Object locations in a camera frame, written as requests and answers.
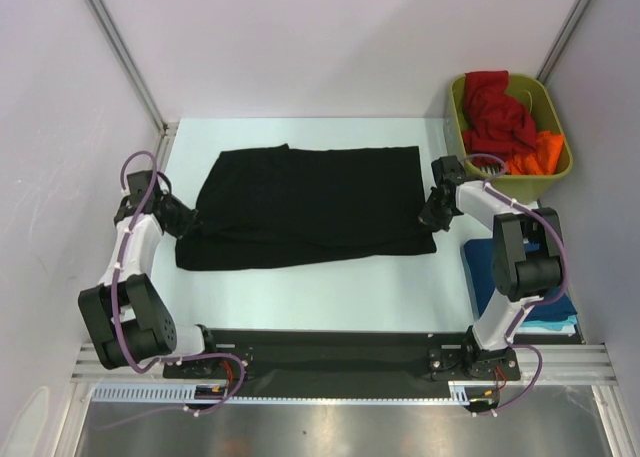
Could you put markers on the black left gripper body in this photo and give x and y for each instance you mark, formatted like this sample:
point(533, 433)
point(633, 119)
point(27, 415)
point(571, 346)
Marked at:
point(182, 219)

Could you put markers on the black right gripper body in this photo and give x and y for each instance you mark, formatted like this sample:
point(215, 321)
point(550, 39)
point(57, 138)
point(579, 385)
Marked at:
point(436, 210)

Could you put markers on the black t shirt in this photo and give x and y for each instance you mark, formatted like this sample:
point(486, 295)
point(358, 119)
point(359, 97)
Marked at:
point(267, 208)

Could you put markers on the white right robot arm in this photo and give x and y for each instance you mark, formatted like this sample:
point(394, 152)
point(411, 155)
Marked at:
point(507, 218)

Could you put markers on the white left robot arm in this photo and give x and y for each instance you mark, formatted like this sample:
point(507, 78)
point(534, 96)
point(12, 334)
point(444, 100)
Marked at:
point(127, 321)

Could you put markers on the folded dark blue t shirt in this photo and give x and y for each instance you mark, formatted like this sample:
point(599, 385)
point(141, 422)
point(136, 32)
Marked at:
point(517, 270)

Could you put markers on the red t shirt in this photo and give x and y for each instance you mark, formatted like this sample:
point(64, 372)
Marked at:
point(498, 124)

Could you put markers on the orange t shirt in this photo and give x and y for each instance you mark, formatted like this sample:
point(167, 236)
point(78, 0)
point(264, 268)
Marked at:
point(543, 160)

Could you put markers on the green plastic basket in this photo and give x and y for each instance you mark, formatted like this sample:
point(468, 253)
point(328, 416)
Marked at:
point(534, 96)

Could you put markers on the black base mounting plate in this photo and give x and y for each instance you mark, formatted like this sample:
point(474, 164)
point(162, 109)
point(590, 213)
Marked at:
point(346, 365)

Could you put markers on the folded light blue t shirt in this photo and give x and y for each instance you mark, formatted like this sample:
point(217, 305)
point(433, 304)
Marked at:
point(564, 327)

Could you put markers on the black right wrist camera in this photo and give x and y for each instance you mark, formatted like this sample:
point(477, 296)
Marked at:
point(448, 169)

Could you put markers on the aluminium frame post left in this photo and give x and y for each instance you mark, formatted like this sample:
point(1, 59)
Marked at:
point(123, 55)

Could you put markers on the aluminium frame post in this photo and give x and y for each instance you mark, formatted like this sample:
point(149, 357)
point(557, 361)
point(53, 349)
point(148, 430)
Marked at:
point(575, 16)
point(123, 55)

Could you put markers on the aluminium frame post right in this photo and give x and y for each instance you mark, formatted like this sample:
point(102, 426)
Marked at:
point(575, 16)

